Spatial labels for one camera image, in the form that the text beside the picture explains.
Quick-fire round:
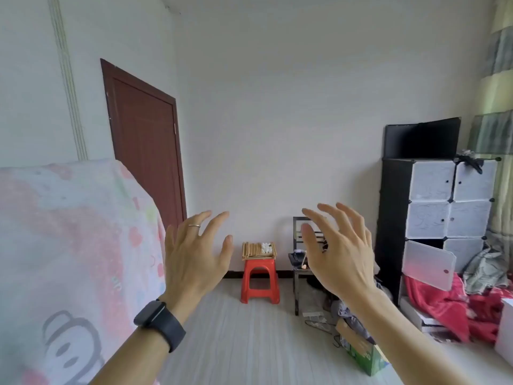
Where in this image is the person's left hand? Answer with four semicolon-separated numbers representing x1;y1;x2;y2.
162;209;236;305

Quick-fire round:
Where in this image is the person's right hand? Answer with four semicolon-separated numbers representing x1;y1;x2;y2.
300;203;378;305

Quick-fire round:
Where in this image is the group of wooden dowel rods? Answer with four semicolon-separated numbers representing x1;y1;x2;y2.
242;241;277;260

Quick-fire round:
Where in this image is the person's left forearm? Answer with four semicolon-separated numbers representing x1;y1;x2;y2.
90;317;173;385

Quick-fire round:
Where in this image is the person's right forearm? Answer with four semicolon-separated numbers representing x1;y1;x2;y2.
345;284;474;385

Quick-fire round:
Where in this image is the red plastic stool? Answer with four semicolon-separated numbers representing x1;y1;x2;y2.
240;256;282;305

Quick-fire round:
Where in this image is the black smartwatch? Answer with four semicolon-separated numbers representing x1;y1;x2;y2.
133;299;187;353

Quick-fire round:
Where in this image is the white plastic door panel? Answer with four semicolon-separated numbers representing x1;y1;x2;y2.
401;240;458;292

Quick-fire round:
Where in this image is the flat white box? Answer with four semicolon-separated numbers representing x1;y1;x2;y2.
398;294;466;342

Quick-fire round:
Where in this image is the green cardboard box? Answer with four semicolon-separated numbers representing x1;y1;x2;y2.
335;317;391;377

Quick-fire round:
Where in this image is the red fleece blanket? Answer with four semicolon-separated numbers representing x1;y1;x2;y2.
403;272;513;343

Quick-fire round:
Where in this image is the brown wooden door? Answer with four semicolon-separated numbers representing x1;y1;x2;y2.
100;58;189;229

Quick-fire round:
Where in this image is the floral pink quilt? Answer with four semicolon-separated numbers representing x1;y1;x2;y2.
0;159;167;385

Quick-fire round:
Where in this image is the black flat monitor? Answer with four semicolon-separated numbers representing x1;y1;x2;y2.
382;117;462;161

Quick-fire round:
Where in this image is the pale green cloth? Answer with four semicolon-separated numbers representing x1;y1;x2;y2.
463;236;511;295

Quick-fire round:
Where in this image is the white box cabinet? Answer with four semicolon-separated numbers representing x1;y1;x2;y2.
494;298;513;367

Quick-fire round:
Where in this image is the green striped curtain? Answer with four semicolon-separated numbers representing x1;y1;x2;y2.
469;0;513;261

